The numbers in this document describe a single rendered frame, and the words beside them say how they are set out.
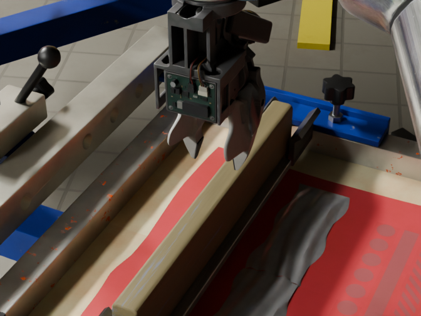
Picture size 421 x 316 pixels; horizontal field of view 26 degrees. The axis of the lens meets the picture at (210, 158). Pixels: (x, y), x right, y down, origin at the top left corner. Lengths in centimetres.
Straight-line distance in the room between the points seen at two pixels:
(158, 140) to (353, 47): 230
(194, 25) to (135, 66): 46
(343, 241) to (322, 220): 4
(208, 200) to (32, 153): 24
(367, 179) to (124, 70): 37
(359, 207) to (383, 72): 217
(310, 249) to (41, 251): 32
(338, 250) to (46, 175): 37
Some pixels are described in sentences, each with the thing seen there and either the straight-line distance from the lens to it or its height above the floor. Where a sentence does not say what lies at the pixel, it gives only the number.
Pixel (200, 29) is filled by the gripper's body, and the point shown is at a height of 130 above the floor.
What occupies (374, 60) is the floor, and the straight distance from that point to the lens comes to 341.
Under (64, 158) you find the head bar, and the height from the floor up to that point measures 102.
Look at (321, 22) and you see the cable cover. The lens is 358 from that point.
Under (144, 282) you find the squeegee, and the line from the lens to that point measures 92.
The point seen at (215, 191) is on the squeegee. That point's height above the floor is 106.
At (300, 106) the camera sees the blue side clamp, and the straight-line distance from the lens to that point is 128.
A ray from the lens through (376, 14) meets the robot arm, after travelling 33.
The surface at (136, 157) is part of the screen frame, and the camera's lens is 120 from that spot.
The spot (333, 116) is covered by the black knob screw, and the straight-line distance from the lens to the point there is 125.
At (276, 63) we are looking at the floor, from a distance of 334.
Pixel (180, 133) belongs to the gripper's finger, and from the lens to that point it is 96.
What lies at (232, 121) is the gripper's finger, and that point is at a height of 118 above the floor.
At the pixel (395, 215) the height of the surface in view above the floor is 96.
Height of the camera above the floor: 170
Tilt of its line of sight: 37 degrees down
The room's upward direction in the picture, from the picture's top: straight up
